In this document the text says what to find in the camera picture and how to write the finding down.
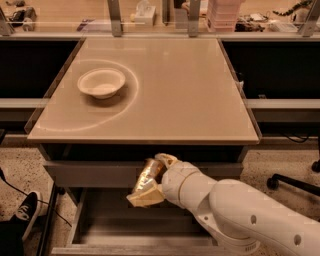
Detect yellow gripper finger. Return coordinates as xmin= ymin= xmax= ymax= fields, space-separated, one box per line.
xmin=155 ymin=153 xmax=179 ymax=169
xmin=126 ymin=179 xmax=165 ymax=208

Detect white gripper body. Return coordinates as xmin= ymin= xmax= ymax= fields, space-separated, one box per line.
xmin=161 ymin=162 xmax=217 ymax=210

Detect orange soda can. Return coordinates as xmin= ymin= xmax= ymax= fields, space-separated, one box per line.
xmin=132 ymin=158 xmax=164 ymax=193

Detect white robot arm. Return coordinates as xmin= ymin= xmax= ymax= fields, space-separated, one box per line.
xmin=127 ymin=153 xmax=320 ymax=256

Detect open middle drawer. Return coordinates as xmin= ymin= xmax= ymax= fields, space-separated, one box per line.
xmin=50 ymin=187 xmax=238 ymax=256

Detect grey drawer cabinet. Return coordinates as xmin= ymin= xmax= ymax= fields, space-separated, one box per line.
xmin=23 ymin=35 xmax=263 ymax=256

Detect black office chair base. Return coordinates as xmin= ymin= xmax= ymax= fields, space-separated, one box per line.
xmin=265 ymin=158 xmax=320 ymax=198

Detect white paper bowl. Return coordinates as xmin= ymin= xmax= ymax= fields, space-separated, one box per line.
xmin=77 ymin=68 xmax=126 ymax=99

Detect black sneaker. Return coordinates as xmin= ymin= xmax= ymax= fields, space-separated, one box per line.
xmin=9 ymin=191 xmax=42 ymax=241

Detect white tissue box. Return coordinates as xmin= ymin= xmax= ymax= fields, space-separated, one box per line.
xmin=134 ymin=0 xmax=156 ymax=26

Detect pink stacked bins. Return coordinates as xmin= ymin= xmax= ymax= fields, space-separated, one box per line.
xmin=206 ymin=0 xmax=245 ymax=32

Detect black floor cable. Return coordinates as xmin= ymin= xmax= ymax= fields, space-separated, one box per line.
xmin=0 ymin=165 xmax=73 ymax=228

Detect right metal post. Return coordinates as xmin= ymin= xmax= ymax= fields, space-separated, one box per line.
xmin=188 ymin=0 xmax=201 ymax=37

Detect metal post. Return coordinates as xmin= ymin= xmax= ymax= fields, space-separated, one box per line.
xmin=188 ymin=0 xmax=201 ymax=37
xmin=107 ymin=0 xmax=122 ymax=37

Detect left metal post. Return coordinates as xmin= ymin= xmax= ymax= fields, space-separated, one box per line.
xmin=107 ymin=0 xmax=122 ymax=37

